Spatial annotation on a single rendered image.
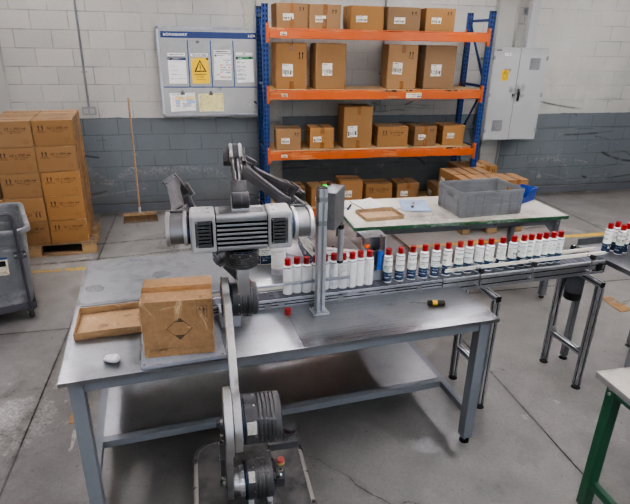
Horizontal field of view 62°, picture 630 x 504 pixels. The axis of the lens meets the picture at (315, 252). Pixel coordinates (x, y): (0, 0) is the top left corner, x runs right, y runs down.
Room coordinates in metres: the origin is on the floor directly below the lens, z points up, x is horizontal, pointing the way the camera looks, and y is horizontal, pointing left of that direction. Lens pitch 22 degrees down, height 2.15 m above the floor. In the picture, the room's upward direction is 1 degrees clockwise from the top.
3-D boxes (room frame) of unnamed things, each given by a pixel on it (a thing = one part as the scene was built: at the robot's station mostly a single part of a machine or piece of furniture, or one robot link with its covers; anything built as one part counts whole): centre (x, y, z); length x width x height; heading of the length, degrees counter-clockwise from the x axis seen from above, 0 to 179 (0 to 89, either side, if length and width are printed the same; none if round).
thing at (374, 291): (2.56, 0.06, 0.85); 1.65 x 0.11 x 0.05; 107
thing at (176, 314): (2.09, 0.61, 0.99); 0.30 x 0.24 x 0.27; 102
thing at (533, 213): (4.42, -1.15, 0.40); 1.90 x 0.75 x 0.80; 103
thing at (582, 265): (2.98, -1.29, 0.47); 1.17 x 0.38 x 0.94; 107
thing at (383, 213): (4.16, -0.53, 0.82); 0.34 x 0.24 x 0.03; 109
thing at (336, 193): (2.52, -0.07, 1.38); 0.17 x 0.10 x 0.19; 162
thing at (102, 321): (2.27, 1.01, 0.85); 0.30 x 0.26 x 0.04; 107
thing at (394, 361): (2.71, 0.23, 0.40); 2.04 x 1.25 x 0.81; 107
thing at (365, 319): (2.71, 0.23, 0.82); 2.10 x 1.31 x 0.02; 107
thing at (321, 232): (2.44, -0.03, 1.16); 0.04 x 0.04 x 0.67; 17
